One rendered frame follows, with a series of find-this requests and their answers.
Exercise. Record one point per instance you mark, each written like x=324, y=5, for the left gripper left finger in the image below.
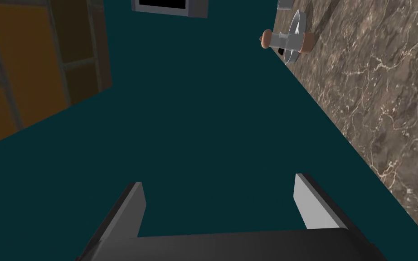
x=127, y=214

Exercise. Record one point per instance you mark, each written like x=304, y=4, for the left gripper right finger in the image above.
x=316, y=204

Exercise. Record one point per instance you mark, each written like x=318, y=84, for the grey object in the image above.
x=284, y=4

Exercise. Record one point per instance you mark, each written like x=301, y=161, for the grey framed black screen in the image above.
x=170, y=7

